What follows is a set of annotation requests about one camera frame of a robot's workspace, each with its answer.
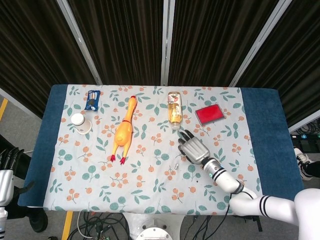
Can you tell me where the black shoe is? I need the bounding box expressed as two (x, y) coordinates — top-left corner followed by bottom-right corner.
(26, 206), (49, 234)

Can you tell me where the red ink pad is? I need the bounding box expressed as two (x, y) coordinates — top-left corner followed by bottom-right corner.
(194, 104), (225, 126)

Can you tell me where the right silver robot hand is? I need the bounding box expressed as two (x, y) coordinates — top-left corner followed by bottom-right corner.
(178, 129), (210, 165)

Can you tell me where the white robot torso base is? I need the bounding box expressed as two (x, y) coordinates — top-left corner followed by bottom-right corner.
(122, 212), (186, 240)

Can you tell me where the white floor cable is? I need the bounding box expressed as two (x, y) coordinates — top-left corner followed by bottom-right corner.
(76, 211), (101, 240)

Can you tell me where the white and black sneaker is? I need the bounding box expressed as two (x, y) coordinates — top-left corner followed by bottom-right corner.
(293, 147), (313, 181)

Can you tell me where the black floor cable tangle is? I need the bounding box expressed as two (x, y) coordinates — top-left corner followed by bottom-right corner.
(298, 122), (320, 137)
(68, 211), (131, 240)
(183, 214), (241, 240)

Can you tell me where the blue velvet table cover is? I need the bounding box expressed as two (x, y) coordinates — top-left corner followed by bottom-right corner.
(18, 84), (309, 208)

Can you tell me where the dark pleated screen panel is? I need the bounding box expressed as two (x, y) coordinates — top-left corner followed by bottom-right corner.
(167, 0), (280, 87)
(0, 0), (97, 120)
(67, 0), (166, 86)
(236, 0), (320, 127)

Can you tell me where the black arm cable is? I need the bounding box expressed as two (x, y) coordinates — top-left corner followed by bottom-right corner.
(224, 186), (256, 216)

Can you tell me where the yellow rubber chicken toy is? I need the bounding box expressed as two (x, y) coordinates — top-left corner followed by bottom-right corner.
(110, 94), (139, 166)

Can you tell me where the blue cookie snack packet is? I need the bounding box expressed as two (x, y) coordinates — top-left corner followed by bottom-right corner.
(84, 90), (101, 112)

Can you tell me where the tea bottle with white cap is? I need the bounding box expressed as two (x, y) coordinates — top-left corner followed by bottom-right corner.
(167, 91), (184, 130)

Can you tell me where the floral print white tablecloth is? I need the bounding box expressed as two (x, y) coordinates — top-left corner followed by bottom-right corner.
(42, 84), (263, 216)

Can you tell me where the white paper cup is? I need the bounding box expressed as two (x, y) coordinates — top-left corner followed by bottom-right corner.
(70, 112), (93, 135)

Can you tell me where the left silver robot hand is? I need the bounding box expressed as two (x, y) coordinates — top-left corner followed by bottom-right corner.
(0, 147), (35, 208)

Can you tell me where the silver screen frame post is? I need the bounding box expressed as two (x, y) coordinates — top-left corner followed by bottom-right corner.
(160, 0), (176, 86)
(228, 0), (293, 88)
(56, 0), (103, 85)
(0, 87), (43, 120)
(288, 115), (320, 133)

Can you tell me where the yellow floor tape strip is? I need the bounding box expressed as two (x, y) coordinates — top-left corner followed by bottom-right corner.
(61, 211), (74, 240)
(0, 97), (9, 122)

